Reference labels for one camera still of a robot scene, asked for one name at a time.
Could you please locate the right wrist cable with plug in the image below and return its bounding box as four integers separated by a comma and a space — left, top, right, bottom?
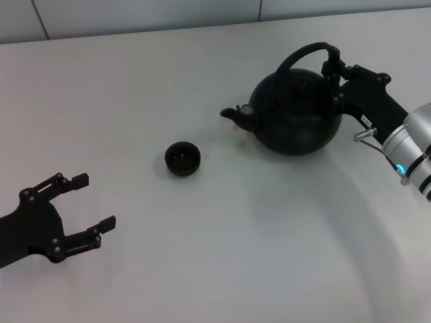
353, 127, 410, 186

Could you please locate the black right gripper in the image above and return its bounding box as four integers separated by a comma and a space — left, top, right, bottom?
321, 59, 410, 145

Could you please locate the dark brown teacup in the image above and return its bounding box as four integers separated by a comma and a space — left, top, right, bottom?
164, 141, 202, 177

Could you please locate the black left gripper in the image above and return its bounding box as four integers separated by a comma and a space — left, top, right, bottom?
0, 172, 117, 270

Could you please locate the black round teapot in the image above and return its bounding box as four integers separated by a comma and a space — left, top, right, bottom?
220, 42, 343, 156

